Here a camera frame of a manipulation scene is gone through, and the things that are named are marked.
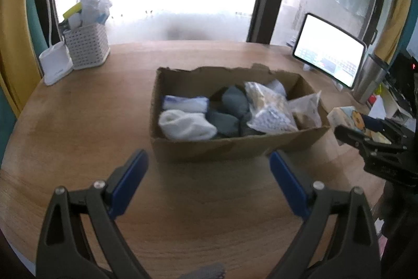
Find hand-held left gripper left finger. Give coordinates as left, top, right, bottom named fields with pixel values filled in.
left=36, top=149, right=150, bottom=279

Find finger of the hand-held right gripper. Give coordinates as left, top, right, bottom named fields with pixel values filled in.
left=334, top=125, right=376, bottom=157
left=359, top=114, right=405, bottom=139

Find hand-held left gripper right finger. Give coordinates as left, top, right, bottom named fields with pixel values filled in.
left=269, top=150, right=382, bottom=279

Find yellow cartoon tissue pack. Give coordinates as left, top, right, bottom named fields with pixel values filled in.
left=327, top=106, right=392, bottom=145

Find cardboard box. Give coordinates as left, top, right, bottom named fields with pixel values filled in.
left=149, top=64, right=331, bottom=163

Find cotton swab bag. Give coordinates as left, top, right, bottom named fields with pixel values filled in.
left=244, top=81, right=298, bottom=133

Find white socks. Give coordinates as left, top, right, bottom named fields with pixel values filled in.
left=158, top=111, right=218, bottom=140

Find person's right forearm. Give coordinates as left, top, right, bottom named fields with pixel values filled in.
left=375, top=181, right=418, bottom=279

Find steel tumbler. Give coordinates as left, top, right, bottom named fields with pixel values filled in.
left=354, top=53, right=389, bottom=105

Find clear plastic packet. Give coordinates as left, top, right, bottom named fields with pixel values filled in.
left=289, top=91, right=322, bottom=129

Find black device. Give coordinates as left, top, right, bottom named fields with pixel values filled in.
left=385, top=52, right=418, bottom=116

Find white tablet stand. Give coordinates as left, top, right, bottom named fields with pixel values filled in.
left=303, top=65, right=343, bottom=90

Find tablet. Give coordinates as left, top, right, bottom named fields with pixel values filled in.
left=293, top=13, right=366, bottom=89

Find yellow curtain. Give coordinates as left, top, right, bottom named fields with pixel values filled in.
left=0, top=0, right=43, bottom=116
left=375, top=0, right=414, bottom=64

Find grey socks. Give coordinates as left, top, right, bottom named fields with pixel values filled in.
left=206, top=86, right=265, bottom=137

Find white desk lamp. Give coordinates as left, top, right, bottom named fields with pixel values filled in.
left=11, top=0, right=74, bottom=86

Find white perforated basket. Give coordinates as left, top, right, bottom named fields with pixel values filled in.
left=63, top=22, right=110, bottom=70

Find yellow item in basket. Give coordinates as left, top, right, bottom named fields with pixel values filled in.
left=63, top=3, right=83, bottom=20

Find crumpled white wrappers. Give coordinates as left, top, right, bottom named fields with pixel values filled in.
left=80, top=0, right=113, bottom=26

